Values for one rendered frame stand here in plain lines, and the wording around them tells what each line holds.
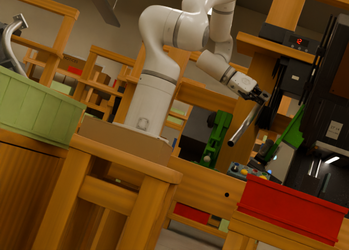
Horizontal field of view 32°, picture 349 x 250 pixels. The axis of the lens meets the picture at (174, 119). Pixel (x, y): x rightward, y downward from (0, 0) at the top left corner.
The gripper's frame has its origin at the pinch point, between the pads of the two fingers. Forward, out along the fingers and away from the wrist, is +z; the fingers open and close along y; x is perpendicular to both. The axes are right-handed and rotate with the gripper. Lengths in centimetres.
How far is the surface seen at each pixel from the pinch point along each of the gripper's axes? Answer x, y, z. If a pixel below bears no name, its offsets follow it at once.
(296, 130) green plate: -6.4, -13.3, 19.1
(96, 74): 639, 643, -333
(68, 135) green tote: 5, -75, -45
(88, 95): 672, 611, -321
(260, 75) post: 7.4, 25.3, -7.3
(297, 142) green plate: -3.8, -16.0, 22.3
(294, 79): -3.7, 20.7, 6.5
